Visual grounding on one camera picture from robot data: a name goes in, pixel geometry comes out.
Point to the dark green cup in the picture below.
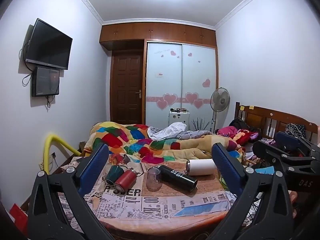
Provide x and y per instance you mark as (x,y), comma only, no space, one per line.
(113,173)

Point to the blue packet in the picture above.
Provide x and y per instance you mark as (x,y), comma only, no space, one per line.
(265,170)

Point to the frosted sliding wardrobe with hearts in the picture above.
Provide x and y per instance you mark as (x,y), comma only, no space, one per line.
(180,80)

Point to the red cup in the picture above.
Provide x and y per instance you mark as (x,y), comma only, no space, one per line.
(125,180)

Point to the yellow foam pipe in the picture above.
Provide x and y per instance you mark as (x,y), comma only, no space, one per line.
(53,138)

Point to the person's right hand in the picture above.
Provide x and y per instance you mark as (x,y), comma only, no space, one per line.
(293,203)

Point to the small black monitor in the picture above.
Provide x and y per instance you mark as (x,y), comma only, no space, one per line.
(45,81)

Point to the small white appliance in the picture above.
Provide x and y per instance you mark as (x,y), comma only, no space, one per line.
(178,120)

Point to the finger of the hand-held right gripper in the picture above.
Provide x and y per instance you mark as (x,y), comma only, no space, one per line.
(267,151)
(287,139)

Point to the colourful patchwork quilt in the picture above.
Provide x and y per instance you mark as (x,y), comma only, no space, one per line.
(117,136)

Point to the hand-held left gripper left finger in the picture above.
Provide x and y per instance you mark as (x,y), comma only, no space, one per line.
(96,168)

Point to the grey crumpled cloth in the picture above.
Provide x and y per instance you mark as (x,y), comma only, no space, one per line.
(170,130)

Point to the white tumbler cup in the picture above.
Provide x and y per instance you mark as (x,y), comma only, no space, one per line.
(201,167)

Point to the wall socket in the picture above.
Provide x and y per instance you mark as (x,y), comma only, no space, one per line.
(53,155)

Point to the black bottle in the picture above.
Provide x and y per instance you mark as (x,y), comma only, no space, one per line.
(178,177)

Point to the standing fan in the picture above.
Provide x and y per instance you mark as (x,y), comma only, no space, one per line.
(220,100)

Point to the polka dot bag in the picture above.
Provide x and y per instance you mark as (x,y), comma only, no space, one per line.
(296,129)

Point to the red box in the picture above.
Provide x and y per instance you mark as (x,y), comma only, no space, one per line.
(17,216)

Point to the brown wooden door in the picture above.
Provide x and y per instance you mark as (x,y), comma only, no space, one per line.
(126,87)

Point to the dark spiky plant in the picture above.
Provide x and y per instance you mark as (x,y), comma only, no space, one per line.
(200,125)

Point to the pink clothing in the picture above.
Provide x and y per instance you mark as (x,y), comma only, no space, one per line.
(226,131)

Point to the black bag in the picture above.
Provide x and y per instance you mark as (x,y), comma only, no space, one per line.
(237,124)

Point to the wooden overhead cabinet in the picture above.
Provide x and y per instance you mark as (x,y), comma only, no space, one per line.
(160,31)

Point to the newspaper print bedsheet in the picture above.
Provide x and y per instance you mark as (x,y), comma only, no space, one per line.
(150,205)

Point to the tan plush blanket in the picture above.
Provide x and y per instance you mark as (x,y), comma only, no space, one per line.
(200,146)

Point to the black wall television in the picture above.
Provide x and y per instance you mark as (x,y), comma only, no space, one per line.
(48,45)

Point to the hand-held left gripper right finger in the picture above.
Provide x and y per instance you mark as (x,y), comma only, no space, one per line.
(225,166)

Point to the red plush toy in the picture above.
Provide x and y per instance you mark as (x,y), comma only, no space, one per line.
(246,135)

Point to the wooden headboard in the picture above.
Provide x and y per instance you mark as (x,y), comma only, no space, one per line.
(265,116)

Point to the clear plastic cup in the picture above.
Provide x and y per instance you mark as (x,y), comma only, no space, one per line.
(153,181)

